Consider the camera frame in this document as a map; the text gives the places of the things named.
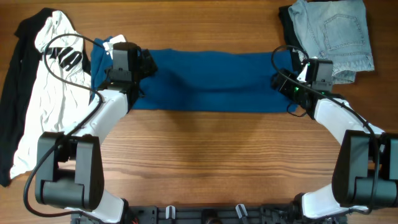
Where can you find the blue polo shirt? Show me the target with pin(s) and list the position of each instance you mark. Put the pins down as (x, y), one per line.
(214, 81)

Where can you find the black folded garment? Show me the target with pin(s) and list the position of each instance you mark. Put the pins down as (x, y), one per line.
(290, 37)

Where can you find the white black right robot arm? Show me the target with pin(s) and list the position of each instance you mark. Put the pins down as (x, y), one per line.
(365, 174)

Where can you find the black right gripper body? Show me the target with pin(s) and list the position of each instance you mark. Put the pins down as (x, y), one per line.
(292, 90)

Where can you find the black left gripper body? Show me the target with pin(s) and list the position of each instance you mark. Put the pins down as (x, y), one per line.
(143, 70)

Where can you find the light blue denim jeans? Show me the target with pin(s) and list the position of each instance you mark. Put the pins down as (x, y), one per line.
(336, 31)

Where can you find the white shirt with black print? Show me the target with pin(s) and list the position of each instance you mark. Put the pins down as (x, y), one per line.
(59, 92)

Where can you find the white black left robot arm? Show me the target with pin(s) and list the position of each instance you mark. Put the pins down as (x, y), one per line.
(69, 171)

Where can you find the black garment under white shirt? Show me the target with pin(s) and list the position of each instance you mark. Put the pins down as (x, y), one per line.
(17, 88)

